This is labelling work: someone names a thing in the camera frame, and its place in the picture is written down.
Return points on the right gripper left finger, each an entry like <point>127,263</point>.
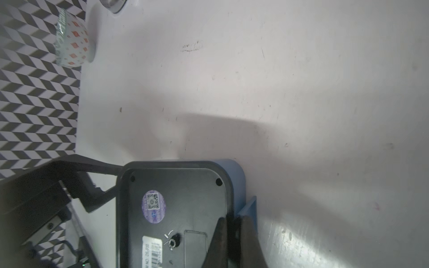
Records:
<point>217,255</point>

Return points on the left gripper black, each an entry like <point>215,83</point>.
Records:
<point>35,202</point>

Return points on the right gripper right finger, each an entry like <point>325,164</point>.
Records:
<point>251,255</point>

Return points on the blue alarm clock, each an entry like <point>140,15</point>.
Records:
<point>167,212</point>

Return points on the green patterned dish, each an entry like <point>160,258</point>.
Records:
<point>73,46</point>

